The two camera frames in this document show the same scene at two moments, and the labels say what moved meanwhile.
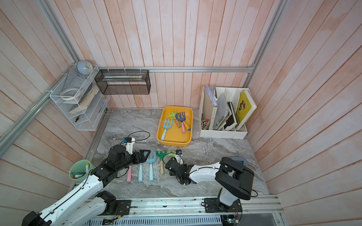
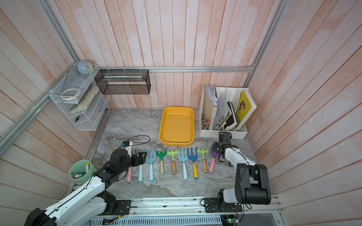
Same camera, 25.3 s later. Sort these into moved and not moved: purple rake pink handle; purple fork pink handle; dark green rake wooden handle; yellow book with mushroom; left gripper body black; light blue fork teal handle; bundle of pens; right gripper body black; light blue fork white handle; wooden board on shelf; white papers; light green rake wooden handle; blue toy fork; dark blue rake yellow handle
Moved: blue toy fork; right gripper body black; dark blue rake yellow handle; light green rake wooden handle; purple rake pink handle
Not moved: light blue fork white handle; bundle of pens; purple fork pink handle; white papers; left gripper body black; dark green rake wooden handle; light blue fork teal handle; wooden board on shelf; yellow book with mushroom
